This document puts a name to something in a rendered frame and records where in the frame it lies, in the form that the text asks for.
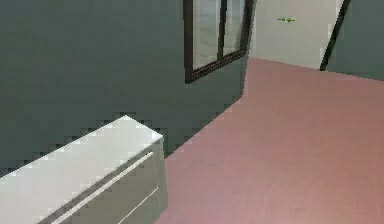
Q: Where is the white chest of drawers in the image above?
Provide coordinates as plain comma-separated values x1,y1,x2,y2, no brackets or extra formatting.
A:
0,114,169,224

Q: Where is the dark framed window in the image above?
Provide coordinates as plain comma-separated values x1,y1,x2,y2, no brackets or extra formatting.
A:
182,0,256,84

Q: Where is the white room door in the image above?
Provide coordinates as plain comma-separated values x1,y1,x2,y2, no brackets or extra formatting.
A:
249,0,352,72

